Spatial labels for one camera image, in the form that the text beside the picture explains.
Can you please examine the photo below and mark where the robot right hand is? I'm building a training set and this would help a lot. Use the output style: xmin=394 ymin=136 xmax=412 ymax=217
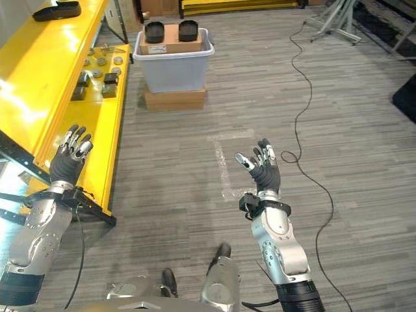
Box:
xmin=234 ymin=138 xmax=281 ymax=196

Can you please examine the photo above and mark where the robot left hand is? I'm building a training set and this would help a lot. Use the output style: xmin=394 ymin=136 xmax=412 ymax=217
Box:
xmin=49 ymin=124 xmax=95 ymax=189

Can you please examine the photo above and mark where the yellow metal shelf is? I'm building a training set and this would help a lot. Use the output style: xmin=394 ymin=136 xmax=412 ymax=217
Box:
xmin=0 ymin=0 xmax=133 ymax=228

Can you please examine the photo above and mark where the flat cardboard box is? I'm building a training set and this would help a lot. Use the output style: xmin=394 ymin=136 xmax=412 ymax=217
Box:
xmin=144 ymin=84 xmax=207 ymax=112

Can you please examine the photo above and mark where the translucent plastic box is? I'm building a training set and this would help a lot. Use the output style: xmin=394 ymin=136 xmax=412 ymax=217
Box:
xmin=132 ymin=27 xmax=216 ymax=95

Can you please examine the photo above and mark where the cardboard box with label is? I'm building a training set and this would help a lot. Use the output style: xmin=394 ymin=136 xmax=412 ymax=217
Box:
xmin=139 ymin=23 xmax=212 ymax=55

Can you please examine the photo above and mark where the robot right foot dark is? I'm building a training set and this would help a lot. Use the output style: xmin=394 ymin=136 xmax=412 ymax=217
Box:
xmin=207 ymin=242 xmax=233 ymax=270

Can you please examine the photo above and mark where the robot foot dark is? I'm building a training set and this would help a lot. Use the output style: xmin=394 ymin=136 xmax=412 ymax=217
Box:
xmin=161 ymin=268 xmax=179 ymax=298
xmin=207 ymin=242 xmax=233 ymax=270

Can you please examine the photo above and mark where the robot left leg silver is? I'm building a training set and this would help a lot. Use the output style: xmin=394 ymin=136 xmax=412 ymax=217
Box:
xmin=105 ymin=275 xmax=164 ymax=304

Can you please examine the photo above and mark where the robot left foot dark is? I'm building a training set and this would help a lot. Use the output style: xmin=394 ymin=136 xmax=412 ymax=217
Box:
xmin=161 ymin=268 xmax=179 ymax=298

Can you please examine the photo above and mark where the black sole-shaped part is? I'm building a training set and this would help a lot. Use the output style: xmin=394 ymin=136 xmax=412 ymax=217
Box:
xmin=178 ymin=19 xmax=200 ymax=42
xmin=144 ymin=21 xmax=166 ymax=44
xmin=32 ymin=0 xmax=82 ymax=23

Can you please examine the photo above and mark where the robot torso silver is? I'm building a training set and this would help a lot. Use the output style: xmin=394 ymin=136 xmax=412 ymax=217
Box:
xmin=64 ymin=299 xmax=204 ymax=312

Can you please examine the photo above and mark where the black flat case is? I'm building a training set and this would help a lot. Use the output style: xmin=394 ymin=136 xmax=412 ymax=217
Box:
xmin=391 ymin=73 xmax=416 ymax=125

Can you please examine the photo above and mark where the low yellow rack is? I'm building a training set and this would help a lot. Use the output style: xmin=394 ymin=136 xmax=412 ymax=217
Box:
xmin=179 ymin=0 xmax=300 ymax=16

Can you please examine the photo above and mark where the brown cardboard carton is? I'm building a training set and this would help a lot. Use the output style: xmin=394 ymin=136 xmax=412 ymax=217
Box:
xmin=140 ymin=0 xmax=181 ymax=18

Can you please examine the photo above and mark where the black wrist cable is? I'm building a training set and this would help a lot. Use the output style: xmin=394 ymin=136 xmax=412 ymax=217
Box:
xmin=63 ymin=207 xmax=86 ymax=309

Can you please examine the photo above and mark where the long black floor cable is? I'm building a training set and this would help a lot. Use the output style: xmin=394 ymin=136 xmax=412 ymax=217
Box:
xmin=280 ymin=18 xmax=354 ymax=312

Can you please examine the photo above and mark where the grey metal stand frame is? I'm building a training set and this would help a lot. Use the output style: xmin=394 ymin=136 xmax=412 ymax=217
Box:
xmin=304 ymin=0 xmax=362 ymax=46

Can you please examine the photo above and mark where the grey metal frame leg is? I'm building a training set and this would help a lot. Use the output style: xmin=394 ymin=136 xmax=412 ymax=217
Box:
xmin=389 ymin=18 xmax=416 ymax=62

